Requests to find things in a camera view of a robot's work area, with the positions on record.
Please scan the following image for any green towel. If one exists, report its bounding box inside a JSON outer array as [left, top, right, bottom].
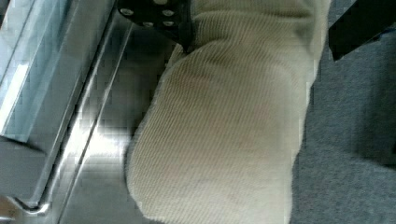
[[126, 0, 332, 224]]

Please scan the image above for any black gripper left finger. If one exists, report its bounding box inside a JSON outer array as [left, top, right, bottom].
[[117, 0, 195, 53]]

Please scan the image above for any stainless steel toaster oven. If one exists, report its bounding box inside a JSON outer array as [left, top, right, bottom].
[[1, 0, 173, 224]]

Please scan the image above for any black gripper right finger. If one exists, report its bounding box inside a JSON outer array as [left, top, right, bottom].
[[329, 0, 396, 62]]

